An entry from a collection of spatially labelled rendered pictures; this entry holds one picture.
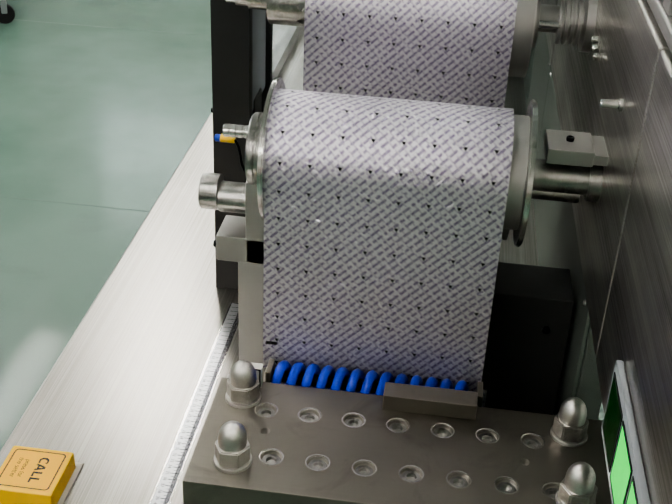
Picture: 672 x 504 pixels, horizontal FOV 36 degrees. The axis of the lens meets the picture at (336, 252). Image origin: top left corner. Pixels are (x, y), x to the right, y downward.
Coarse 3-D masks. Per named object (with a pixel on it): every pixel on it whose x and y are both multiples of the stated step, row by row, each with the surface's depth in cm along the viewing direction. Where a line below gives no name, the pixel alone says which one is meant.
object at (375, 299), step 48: (288, 240) 103; (336, 240) 102; (384, 240) 101; (432, 240) 101; (480, 240) 100; (288, 288) 106; (336, 288) 105; (384, 288) 104; (432, 288) 103; (480, 288) 103; (288, 336) 109; (336, 336) 108; (384, 336) 107; (432, 336) 106; (480, 336) 106
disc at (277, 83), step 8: (280, 80) 104; (272, 88) 100; (280, 88) 104; (272, 96) 100; (272, 104) 100; (264, 112) 98; (264, 120) 98; (264, 128) 98; (264, 136) 98; (264, 144) 98; (264, 152) 99; (264, 160) 99
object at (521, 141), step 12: (516, 120) 100; (528, 120) 100; (516, 132) 98; (528, 132) 98; (516, 144) 98; (528, 144) 98; (516, 156) 97; (528, 156) 97; (516, 168) 97; (516, 180) 97; (516, 192) 98; (516, 204) 98; (516, 216) 99; (504, 228) 102; (516, 228) 102
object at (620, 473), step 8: (624, 440) 74; (624, 448) 74; (616, 456) 76; (624, 456) 73; (616, 464) 76; (624, 464) 73; (616, 472) 76; (624, 472) 73; (616, 480) 75; (624, 480) 73; (616, 488) 75; (624, 488) 72; (616, 496) 75
